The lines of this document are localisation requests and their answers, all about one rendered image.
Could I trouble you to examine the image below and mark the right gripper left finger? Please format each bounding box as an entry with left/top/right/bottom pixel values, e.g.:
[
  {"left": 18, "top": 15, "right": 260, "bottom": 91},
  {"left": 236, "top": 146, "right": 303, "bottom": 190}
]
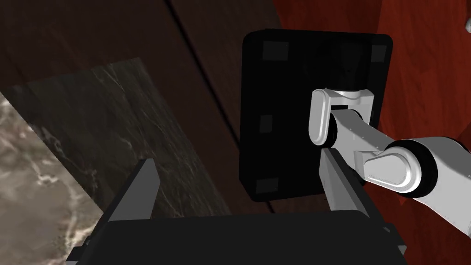
[{"left": 96, "top": 158, "right": 161, "bottom": 223}]

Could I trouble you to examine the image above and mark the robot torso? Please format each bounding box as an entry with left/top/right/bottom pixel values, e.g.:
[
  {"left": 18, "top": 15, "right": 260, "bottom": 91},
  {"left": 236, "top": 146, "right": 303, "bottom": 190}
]
[{"left": 308, "top": 87, "right": 471, "bottom": 240}]

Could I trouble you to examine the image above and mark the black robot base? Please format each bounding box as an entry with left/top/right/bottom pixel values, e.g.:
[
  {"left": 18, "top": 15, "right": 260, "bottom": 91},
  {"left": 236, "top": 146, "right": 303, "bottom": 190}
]
[{"left": 238, "top": 29, "right": 394, "bottom": 203}]

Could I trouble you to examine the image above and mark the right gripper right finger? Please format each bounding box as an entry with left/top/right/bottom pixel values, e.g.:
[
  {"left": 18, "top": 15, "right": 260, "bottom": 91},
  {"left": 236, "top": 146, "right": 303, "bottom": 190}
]
[{"left": 318, "top": 147, "right": 387, "bottom": 224}]

